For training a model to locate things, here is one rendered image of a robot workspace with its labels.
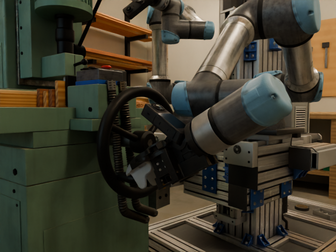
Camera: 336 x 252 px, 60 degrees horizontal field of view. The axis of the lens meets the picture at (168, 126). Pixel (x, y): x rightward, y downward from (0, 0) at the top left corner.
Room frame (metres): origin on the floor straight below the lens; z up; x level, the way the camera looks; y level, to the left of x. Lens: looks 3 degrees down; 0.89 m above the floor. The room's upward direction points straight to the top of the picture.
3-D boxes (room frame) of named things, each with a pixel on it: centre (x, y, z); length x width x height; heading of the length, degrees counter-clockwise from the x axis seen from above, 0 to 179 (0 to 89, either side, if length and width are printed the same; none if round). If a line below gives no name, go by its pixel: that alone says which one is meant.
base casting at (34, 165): (1.03, 0.43, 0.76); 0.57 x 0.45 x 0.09; 52
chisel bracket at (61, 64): (0.97, 0.35, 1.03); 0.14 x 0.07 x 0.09; 52
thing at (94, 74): (0.84, 0.18, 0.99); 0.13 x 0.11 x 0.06; 142
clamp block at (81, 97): (0.83, 0.19, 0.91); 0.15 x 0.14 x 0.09; 142
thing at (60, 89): (0.94, 0.26, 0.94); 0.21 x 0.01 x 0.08; 142
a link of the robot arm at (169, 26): (1.23, -0.03, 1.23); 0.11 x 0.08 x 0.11; 98
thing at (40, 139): (0.92, 0.29, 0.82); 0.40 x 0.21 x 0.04; 142
